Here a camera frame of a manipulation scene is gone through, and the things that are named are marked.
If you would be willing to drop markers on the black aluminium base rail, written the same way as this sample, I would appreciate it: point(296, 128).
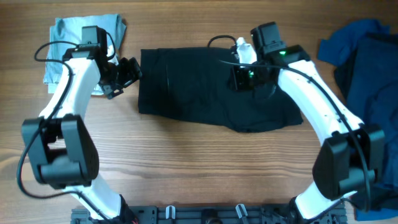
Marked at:
point(208, 214)

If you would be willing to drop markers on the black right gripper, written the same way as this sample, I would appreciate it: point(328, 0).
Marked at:
point(237, 84)

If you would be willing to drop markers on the folded light blue denim garment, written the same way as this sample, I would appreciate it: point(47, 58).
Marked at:
point(69, 30)

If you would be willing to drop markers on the black shorts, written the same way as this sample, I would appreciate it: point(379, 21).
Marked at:
point(192, 84)

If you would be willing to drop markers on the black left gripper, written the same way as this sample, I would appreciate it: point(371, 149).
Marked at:
point(131, 74)

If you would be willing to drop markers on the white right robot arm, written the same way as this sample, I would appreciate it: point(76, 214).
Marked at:
point(351, 153)

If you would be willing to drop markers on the dark blue garment pile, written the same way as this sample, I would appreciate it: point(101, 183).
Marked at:
point(364, 53)

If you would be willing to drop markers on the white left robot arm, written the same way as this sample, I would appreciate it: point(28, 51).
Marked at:
point(58, 144)

